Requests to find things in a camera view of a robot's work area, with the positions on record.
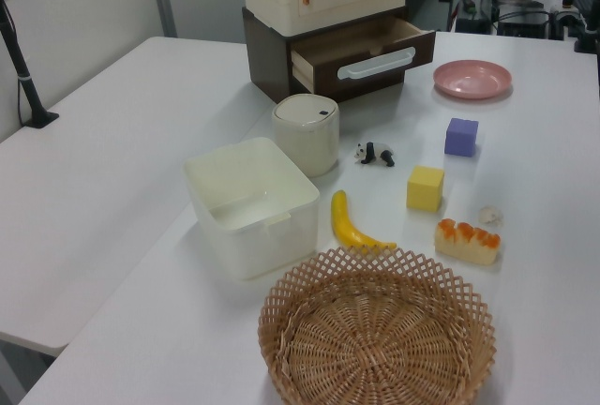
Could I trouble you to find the woven wicker basket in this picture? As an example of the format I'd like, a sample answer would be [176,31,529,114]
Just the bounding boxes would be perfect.
[257,246,497,405]

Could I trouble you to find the toy bread with orange crust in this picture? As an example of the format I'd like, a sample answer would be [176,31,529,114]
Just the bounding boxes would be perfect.
[434,218,502,265]

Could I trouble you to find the beige mini trash can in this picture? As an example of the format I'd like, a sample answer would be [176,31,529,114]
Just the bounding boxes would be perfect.
[272,93,341,177]

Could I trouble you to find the cream plastic open bin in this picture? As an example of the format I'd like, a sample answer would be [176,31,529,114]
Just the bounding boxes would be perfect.
[182,137,322,282]

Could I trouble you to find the yellow toy banana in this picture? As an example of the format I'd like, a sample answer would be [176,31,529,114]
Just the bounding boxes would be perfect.
[330,189,398,252]

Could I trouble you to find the black white panda figurine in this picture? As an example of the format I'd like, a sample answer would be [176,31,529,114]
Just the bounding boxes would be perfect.
[353,141,396,168]

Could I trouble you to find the dark brown wooden cabinet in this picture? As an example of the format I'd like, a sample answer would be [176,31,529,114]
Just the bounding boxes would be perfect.
[242,5,410,104]

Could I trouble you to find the yellow cube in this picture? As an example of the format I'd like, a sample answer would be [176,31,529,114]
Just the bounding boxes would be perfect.
[406,165,445,212]

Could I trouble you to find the purple cube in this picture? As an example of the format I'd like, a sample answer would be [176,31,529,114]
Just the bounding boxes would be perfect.
[443,117,480,157]

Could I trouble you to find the pink plastic plate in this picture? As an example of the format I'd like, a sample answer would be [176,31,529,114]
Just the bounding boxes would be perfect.
[432,60,513,100]

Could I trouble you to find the black computer box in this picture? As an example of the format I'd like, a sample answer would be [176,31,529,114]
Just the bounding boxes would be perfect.
[498,9,550,38]

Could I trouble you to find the black pole with clamp base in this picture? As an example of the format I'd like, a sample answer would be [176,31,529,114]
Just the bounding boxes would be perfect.
[0,0,61,130]

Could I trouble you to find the wooden drawer with white handle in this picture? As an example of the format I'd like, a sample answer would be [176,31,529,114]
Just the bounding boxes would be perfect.
[286,17,437,104]

